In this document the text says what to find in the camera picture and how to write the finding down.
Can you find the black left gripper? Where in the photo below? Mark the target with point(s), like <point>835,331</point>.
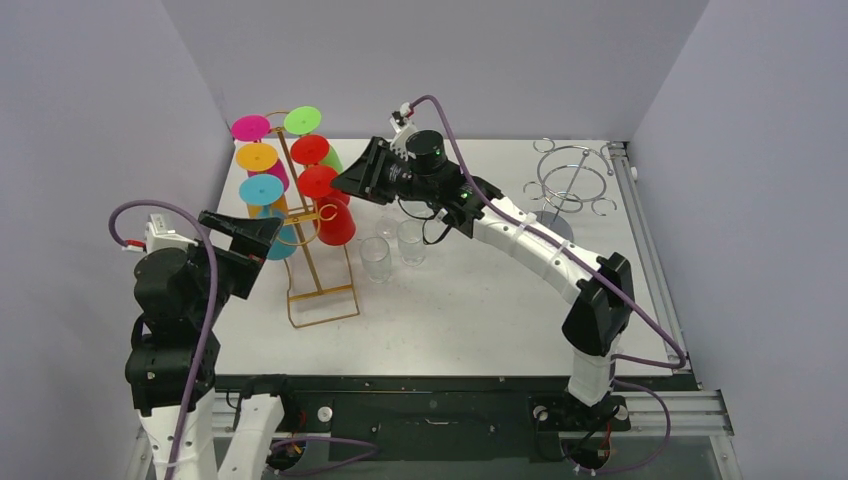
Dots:
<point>251,236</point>

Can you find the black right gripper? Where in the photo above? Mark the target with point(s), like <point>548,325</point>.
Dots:
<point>379,171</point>

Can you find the cyan plastic wine glass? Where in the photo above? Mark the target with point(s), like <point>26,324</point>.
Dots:
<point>260,192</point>

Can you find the red plastic wine glass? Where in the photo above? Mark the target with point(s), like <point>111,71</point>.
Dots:
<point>321,165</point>
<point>335,223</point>

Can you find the gold wire glass rack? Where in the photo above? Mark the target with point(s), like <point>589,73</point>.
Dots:
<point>320,286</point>

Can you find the clear champagne flute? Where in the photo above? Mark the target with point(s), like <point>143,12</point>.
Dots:
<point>386,227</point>

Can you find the clear glass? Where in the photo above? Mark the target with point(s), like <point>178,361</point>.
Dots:
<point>375,258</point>
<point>415,209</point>
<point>410,242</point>

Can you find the orange plastic wine glass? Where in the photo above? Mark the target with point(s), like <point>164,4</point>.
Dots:
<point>267,181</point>

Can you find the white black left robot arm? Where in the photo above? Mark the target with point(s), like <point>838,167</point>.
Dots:
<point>181,286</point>

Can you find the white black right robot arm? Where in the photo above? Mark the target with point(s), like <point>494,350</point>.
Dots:
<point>599,289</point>

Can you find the green plastic wine glass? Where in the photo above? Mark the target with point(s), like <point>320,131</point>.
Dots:
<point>305,122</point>

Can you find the magenta plastic wine glass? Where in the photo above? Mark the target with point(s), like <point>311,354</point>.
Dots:
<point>255,132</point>

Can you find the chrome round glass rack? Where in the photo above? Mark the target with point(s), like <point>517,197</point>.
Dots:
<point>571,179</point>

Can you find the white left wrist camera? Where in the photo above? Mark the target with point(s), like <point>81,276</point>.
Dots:
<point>159,234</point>

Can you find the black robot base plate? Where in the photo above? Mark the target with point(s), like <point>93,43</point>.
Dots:
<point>456,418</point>

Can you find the aluminium rail right side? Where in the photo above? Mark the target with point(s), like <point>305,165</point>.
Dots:
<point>617,155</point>

